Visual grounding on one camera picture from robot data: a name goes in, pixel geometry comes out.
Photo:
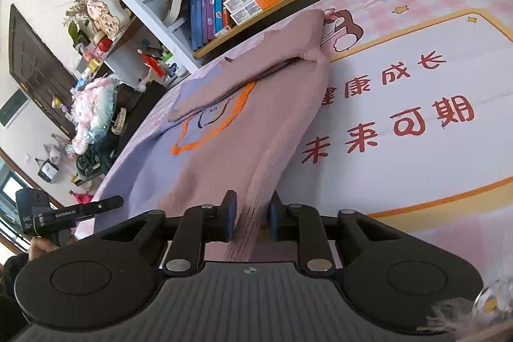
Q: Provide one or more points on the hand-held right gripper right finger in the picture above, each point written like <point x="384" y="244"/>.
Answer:
<point x="275" y="216"/>

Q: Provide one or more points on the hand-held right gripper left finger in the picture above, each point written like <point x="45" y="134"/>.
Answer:
<point x="229" y="213"/>

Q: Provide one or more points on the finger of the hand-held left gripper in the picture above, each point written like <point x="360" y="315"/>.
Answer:
<point x="104" y="204"/>

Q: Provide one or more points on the purple and pink sweater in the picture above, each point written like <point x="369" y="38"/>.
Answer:
<point x="240" y="117"/>

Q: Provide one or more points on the person's left forearm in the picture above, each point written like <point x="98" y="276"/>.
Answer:
<point x="12" y="286"/>

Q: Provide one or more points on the dark clothes pile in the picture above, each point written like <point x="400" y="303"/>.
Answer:
<point x="94" y="161"/>

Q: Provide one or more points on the person's left hand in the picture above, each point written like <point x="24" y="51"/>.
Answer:
<point x="48" y="246"/>

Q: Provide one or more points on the pink plush toy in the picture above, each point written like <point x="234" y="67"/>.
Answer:
<point x="94" y="109"/>

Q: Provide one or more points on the black box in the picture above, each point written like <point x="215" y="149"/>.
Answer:
<point x="140" y="105"/>

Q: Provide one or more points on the dark brown door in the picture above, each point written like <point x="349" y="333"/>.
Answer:
<point x="36" y="69"/>

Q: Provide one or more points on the red tassel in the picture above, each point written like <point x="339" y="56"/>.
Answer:
<point x="152" y="63"/>

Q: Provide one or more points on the white side shelf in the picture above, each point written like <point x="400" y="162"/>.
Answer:
<point x="120" y="49"/>

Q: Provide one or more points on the cartoon figure ornament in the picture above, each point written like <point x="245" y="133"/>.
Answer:
<point x="108" y="15"/>

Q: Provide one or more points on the dried flower bunch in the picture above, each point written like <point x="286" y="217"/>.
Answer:
<point x="78" y="11"/>

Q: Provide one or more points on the pink checked cartoon desk mat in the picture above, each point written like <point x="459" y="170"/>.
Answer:
<point x="400" y="57"/>

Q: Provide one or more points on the black thick book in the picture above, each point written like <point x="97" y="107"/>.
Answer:
<point x="176" y="5"/>

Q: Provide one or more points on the clear crystal feather charm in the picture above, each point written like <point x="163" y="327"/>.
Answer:
<point x="487" y="302"/>

